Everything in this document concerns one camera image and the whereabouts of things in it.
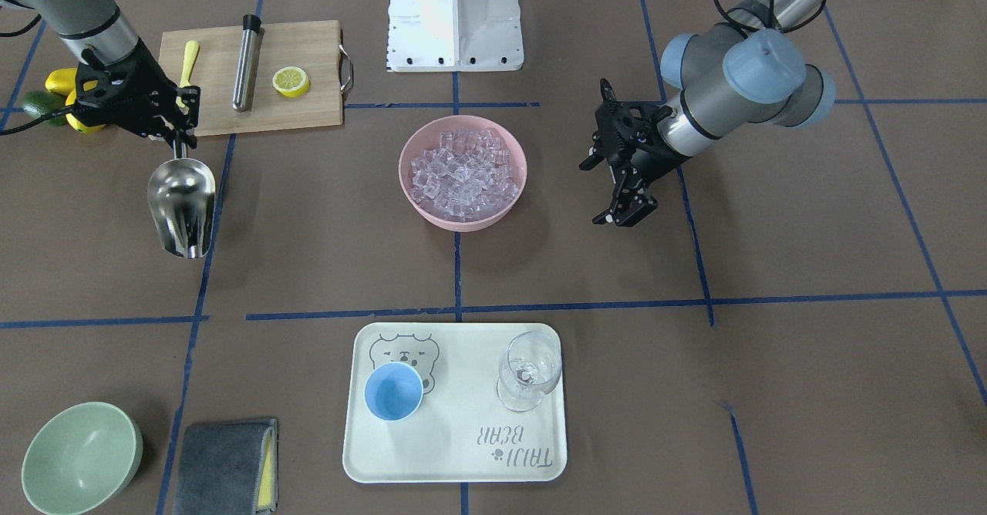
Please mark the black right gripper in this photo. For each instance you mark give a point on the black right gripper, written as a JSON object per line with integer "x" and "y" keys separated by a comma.
{"x": 145, "y": 85}

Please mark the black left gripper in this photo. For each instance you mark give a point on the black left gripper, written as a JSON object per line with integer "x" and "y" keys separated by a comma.
{"x": 650, "y": 154}

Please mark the metal ice scoop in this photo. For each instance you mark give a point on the metal ice scoop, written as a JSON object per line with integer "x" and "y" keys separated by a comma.
{"x": 181, "y": 194}

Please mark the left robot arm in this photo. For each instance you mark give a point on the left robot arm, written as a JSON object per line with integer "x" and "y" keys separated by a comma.
{"x": 743, "y": 70}

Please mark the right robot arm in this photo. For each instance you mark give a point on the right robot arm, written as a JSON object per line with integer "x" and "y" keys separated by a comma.
{"x": 79, "y": 23}

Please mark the pile of clear ice cubes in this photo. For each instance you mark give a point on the pile of clear ice cubes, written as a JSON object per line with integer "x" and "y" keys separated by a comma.
{"x": 464, "y": 177}

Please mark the light blue plastic cup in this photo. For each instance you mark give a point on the light blue plastic cup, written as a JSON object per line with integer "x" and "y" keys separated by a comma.
{"x": 393, "y": 391}

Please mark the steel cylinder muddler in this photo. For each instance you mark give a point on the steel cylinder muddler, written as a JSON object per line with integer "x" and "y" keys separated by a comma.
{"x": 247, "y": 63}

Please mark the yellow plastic knife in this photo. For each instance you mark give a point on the yellow plastic knife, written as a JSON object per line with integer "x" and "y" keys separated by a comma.
{"x": 191, "y": 51}

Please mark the half lemon slice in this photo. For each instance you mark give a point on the half lemon slice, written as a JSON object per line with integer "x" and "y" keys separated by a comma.
{"x": 291, "y": 81}

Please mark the whole yellow lemon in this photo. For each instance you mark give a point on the whole yellow lemon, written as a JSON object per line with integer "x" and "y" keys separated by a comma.
{"x": 62, "y": 82}

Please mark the green lime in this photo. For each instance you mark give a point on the green lime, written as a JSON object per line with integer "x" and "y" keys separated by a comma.
{"x": 39, "y": 103}

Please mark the wooden cutting board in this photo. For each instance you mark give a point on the wooden cutting board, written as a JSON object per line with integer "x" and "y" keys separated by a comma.
{"x": 311, "y": 45}

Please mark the pink bowl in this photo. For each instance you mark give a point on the pink bowl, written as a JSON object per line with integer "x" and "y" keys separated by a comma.
{"x": 422, "y": 139}

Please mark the clear wine glass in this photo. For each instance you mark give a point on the clear wine glass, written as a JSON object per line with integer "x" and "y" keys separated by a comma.
{"x": 529, "y": 370}

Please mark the cream bear tray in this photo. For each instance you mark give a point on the cream bear tray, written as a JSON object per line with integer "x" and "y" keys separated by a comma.
{"x": 461, "y": 432}

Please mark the grey folded cloth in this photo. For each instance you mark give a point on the grey folded cloth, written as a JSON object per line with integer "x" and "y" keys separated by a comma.
{"x": 229, "y": 468}

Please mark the green bowl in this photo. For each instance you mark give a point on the green bowl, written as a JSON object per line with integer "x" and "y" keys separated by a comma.
{"x": 81, "y": 458}

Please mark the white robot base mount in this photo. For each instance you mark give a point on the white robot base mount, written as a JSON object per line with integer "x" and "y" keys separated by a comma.
{"x": 454, "y": 36}

